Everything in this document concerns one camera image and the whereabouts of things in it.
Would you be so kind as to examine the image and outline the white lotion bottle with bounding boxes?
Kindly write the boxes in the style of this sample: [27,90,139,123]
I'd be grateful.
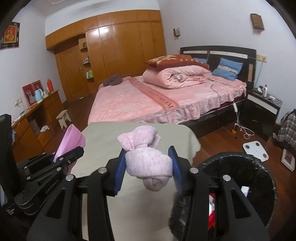
[262,85,268,97]

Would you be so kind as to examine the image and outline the blue pillow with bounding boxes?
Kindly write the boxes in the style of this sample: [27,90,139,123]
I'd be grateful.
[212,58,243,81]

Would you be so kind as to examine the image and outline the wooden sideboard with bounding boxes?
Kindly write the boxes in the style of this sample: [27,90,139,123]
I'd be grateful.
[12,91,63,163]

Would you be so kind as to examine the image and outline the wooden wardrobe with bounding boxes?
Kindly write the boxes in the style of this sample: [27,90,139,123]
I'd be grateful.
[45,9,166,102]

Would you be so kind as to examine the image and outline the light blue kettle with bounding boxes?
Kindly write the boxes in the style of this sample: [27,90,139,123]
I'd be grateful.
[35,89,43,102]

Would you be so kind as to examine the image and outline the small white stool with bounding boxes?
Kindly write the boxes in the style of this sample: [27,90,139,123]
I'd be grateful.
[56,109,72,129]

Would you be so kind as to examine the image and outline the bed with pink sheet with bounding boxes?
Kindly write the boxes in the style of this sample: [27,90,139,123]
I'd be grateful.
[88,74,246,124]

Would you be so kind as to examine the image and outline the folded pink quilt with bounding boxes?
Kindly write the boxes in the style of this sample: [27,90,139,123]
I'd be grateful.
[142,65,211,89]

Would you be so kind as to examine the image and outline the plaid cloth covered chair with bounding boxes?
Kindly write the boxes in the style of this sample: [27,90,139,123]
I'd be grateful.
[277,109,296,149]

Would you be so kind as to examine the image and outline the white cable with switch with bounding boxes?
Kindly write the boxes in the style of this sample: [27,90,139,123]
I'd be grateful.
[208,78,255,140]

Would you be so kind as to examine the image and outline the dark headboard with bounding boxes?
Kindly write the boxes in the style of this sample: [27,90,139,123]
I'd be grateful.
[179,45,258,91]

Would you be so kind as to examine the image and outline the pink sock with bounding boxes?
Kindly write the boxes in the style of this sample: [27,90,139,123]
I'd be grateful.
[117,126,173,191]

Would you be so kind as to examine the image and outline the red thermos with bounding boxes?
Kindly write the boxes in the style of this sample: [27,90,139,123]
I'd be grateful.
[47,79,54,92]

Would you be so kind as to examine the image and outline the red picture frames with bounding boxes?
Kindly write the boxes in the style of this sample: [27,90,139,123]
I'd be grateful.
[22,80,44,106]

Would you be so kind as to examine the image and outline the dark slippers on bed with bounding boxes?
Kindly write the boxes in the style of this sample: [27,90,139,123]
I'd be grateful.
[103,74,123,86]

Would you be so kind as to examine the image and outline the white red floor scale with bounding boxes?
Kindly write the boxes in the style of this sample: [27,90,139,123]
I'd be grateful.
[281,149,295,172]

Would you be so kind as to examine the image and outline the white blue medicine box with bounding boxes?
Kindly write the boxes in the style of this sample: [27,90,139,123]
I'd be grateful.
[241,186,250,197]

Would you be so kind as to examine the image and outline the red plastic bag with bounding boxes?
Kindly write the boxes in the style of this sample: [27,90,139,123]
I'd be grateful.
[208,193,215,229]

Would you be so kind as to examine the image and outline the small wall lamp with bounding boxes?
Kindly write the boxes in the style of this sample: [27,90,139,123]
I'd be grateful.
[173,28,181,38]

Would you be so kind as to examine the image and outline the pink face mask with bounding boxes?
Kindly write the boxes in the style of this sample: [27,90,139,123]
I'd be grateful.
[53,124,86,162]

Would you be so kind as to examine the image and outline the folded red blanket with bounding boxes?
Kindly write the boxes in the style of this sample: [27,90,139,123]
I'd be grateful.
[146,54,210,71]

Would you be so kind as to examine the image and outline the black lined trash bin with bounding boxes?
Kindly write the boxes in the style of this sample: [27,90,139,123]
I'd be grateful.
[168,147,277,240]

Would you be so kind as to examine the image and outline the black white nightstand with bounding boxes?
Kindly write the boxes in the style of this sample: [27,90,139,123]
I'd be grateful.
[239,89,282,141]

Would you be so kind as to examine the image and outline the white bathroom scale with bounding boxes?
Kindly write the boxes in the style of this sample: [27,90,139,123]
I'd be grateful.
[242,141,269,162]

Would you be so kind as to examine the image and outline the beige table cover cloth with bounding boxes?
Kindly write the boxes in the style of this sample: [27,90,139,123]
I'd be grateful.
[71,122,201,240]

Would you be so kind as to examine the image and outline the brown wall lamp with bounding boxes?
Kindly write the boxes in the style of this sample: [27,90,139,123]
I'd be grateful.
[250,13,264,31]

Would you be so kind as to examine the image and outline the wall socket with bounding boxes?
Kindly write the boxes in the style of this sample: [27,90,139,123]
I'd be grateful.
[256,54,267,63]

